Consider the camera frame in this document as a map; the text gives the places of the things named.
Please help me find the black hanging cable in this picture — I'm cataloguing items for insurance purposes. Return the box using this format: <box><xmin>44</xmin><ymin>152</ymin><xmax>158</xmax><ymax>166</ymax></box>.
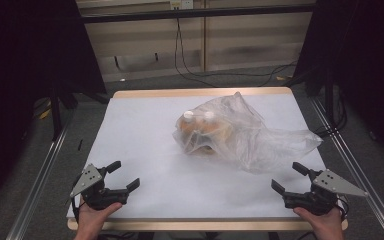
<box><xmin>173</xmin><ymin>18</ymin><xmax>216</xmax><ymax>88</ymax></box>
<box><xmin>178</xmin><ymin>28</ymin><xmax>298</xmax><ymax>88</ymax></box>

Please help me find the orange juice bottle white cap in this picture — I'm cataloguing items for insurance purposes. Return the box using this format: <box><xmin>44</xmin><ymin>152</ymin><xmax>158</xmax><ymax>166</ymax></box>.
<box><xmin>178</xmin><ymin>110</ymin><xmax>202</xmax><ymax>154</ymax></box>
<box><xmin>199</xmin><ymin>111</ymin><xmax>229</xmax><ymax>156</ymax></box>

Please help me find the bundle of black floor cables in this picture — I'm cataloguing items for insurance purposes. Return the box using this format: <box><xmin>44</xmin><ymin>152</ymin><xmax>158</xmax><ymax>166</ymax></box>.
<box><xmin>313</xmin><ymin>87</ymin><xmax>348</xmax><ymax>138</ymax></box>

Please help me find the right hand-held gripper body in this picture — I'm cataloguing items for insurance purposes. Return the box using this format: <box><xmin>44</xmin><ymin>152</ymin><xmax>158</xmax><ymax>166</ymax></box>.
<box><xmin>282</xmin><ymin>168</ymin><xmax>369</xmax><ymax>216</ymax></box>

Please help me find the hand-held gripper cable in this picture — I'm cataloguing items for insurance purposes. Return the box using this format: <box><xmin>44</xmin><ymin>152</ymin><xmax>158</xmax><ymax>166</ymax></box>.
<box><xmin>69</xmin><ymin>173</ymin><xmax>85</xmax><ymax>224</ymax></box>
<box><xmin>333</xmin><ymin>196</ymin><xmax>350</xmax><ymax>222</ymax></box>

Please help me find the black metal stand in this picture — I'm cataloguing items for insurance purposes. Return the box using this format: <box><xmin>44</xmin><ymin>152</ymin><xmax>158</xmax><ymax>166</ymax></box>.
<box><xmin>48</xmin><ymin>79</ymin><xmax>78</xmax><ymax>142</ymax></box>
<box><xmin>284</xmin><ymin>66</ymin><xmax>336</xmax><ymax>128</ymax></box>

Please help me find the black horizontal bar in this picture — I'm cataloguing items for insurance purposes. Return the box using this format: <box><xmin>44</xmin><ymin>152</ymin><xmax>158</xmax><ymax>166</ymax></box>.
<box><xmin>79</xmin><ymin>3</ymin><xmax>316</xmax><ymax>24</ymax></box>

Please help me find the right hand-held gripper cable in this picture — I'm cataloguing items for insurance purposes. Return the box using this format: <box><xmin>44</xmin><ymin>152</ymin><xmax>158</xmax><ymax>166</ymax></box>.
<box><xmin>333</xmin><ymin>196</ymin><xmax>350</xmax><ymax>222</ymax></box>

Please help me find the white wall socket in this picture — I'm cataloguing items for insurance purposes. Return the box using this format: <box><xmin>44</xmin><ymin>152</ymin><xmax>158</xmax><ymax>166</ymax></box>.
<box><xmin>169</xmin><ymin>0</ymin><xmax>194</xmax><ymax>10</ymax></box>

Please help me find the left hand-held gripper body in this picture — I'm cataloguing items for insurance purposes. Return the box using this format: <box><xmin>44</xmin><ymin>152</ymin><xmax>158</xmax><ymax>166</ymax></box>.
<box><xmin>69</xmin><ymin>163</ymin><xmax>129</xmax><ymax>211</ymax></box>

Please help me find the white table cover sheet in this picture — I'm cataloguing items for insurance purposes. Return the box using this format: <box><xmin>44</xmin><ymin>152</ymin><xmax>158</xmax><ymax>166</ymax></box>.
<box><xmin>66</xmin><ymin>94</ymin><xmax>348</xmax><ymax>220</ymax></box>

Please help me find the person's left hand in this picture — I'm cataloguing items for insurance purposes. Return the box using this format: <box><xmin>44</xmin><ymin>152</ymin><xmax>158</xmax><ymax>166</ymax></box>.
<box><xmin>74</xmin><ymin>200</ymin><xmax>124</xmax><ymax>238</ymax></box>

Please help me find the person's right hand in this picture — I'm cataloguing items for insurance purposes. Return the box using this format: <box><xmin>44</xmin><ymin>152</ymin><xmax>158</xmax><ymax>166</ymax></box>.
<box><xmin>292</xmin><ymin>206</ymin><xmax>345</xmax><ymax>238</ymax></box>

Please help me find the clear plastic bag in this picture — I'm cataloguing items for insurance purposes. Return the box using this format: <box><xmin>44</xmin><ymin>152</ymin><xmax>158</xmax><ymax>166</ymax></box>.
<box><xmin>172</xmin><ymin>91</ymin><xmax>324</xmax><ymax>175</ymax></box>

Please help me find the aluminium floor rail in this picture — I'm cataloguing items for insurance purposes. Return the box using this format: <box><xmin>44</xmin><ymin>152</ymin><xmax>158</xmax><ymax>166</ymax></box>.
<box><xmin>309</xmin><ymin>96</ymin><xmax>384</xmax><ymax>240</ymax></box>
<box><xmin>6</xmin><ymin>118</ymin><xmax>74</xmax><ymax>240</ymax></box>

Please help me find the yellow floor tape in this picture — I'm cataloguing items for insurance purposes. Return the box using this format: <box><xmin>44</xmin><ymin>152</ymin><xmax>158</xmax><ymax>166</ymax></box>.
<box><xmin>38</xmin><ymin>107</ymin><xmax>52</xmax><ymax>121</ymax></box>

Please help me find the black curtain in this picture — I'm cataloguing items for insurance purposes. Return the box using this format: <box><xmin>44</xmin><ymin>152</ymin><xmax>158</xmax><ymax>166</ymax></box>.
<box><xmin>0</xmin><ymin>0</ymin><xmax>108</xmax><ymax>214</ymax></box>
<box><xmin>293</xmin><ymin>0</ymin><xmax>384</xmax><ymax>169</ymax></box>

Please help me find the left hand-held gripper cable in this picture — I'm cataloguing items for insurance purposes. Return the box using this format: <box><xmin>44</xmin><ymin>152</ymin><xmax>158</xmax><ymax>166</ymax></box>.
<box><xmin>69</xmin><ymin>173</ymin><xmax>85</xmax><ymax>224</ymax></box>

